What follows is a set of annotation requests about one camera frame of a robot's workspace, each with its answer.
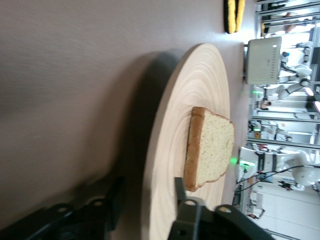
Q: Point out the background person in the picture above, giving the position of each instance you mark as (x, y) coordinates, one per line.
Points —
(265, 105)

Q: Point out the white Franka right arm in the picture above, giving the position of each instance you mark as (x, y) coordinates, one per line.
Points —
(265, 162)

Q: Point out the cream and chrome toaster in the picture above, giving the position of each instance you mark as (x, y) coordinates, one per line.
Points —
(260, 62)

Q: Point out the background aluminium cell frame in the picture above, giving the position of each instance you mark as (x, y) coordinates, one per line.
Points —
(287, 119)

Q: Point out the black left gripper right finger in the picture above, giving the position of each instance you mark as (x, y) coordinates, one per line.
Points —
(186, 220)

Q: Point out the slice of toast bread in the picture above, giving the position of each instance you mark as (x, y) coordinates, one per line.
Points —
(215, 147)

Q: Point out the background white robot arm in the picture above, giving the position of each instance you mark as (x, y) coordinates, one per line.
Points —
(300, 70)

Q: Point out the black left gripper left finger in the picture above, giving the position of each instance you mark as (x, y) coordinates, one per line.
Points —
(100, 212)

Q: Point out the round wooden plate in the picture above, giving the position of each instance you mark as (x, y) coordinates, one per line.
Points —
(200, 87)

